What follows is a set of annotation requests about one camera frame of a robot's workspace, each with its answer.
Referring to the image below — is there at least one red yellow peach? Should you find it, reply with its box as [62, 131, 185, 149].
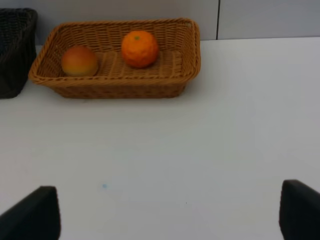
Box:
[61, 45, 99, 77]

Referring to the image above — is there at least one orange tangerine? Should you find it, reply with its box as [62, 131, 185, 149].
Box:
[121, 30, 159, 68]

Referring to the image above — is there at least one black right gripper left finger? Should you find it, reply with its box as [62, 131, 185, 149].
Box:
[0, 186, 61, 240]

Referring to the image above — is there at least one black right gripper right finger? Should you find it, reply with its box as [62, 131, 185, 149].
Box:
[279, 179, 320, 240]

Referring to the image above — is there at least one tan wicker basket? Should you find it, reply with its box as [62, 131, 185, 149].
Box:
[28, 18, 201, 99]

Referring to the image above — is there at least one dark brown wicker basket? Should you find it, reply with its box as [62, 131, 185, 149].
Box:
[0, 8, 38, 99]

